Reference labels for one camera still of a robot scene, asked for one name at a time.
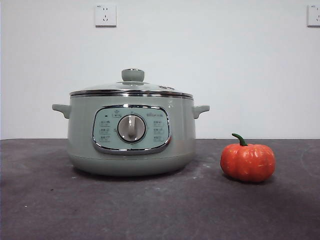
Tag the glass lid with green knob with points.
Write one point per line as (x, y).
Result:
(132, 74)

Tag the orange pumpkin with green stem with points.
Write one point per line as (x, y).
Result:
(247, 162)

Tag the sage green electric cooking pot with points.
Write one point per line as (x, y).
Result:
(80, 140)

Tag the white wall socket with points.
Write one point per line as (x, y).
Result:
(105, 15)
(314, 15)

